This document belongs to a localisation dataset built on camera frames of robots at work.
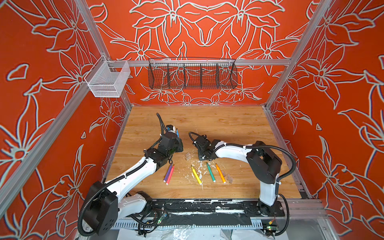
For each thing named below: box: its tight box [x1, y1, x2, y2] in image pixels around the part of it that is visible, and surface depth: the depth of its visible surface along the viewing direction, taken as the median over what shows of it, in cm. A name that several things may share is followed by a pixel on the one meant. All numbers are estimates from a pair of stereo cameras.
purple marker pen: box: [163, 164, 173, 183], surface depth 87 cm
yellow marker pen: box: [191, 165, 202, 185], surface depth 85 cm
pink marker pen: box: [166, 164, 175, 186], surface depth 85 cm
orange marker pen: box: [215, 163, 226, 184], surface depth 85 cm
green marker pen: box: [206, 162, 216, 183], surface depth 85 cm
